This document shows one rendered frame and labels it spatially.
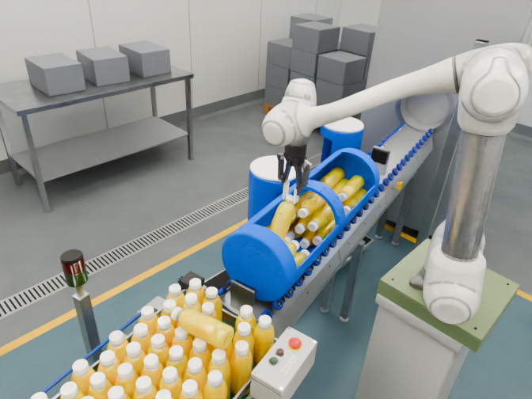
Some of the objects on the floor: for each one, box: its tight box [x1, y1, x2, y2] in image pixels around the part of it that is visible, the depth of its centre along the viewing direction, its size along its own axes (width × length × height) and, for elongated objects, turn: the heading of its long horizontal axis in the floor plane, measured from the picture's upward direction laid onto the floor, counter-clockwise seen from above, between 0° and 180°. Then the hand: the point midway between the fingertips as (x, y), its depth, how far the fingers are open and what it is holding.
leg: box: [320, 273, 336, 313], centre depth 270 cm, size 6×6×63 cm
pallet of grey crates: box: [263, 13, 377, 120], centre depth 543 cm, size 120×80×119 cm
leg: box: [391, 175, 416, 246], centre depth 335 cm, size 6×6×63 cm
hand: (290, 192), depth 159 cm, fingers closed on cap, 4 cm apart
